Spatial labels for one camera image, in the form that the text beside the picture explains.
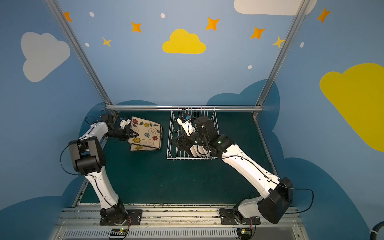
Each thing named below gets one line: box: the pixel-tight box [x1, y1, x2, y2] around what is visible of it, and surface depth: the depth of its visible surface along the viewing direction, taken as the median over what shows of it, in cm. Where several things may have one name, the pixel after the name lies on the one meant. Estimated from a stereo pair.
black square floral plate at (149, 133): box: [128, 118, 161, 149], surface depth 103 cm
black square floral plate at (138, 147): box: [130, 126, 163, 151], surface depth 100 cm
